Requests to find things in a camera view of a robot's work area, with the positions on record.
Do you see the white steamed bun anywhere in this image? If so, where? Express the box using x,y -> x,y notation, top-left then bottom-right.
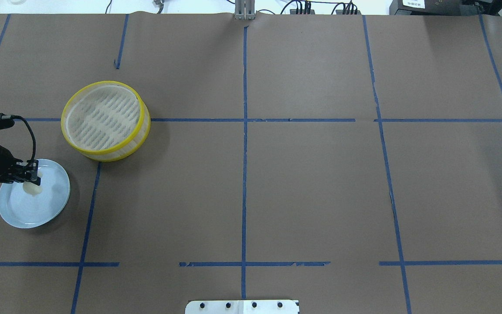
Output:
22,172 -> 43,195

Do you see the light blue plate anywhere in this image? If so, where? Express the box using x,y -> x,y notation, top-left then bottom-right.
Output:
0,159 -> 71,229

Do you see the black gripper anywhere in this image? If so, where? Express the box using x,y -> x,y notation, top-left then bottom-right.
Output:
0,145 -> 41,186

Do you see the yellow plastic steamer basket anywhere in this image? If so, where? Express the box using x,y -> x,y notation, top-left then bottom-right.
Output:
61,80 -> 151,162

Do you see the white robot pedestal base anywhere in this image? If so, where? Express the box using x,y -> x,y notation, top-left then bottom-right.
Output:
185,299 -> 300,314

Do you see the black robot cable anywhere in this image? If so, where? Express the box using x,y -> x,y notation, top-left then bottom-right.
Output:
1,114 -> 37,163

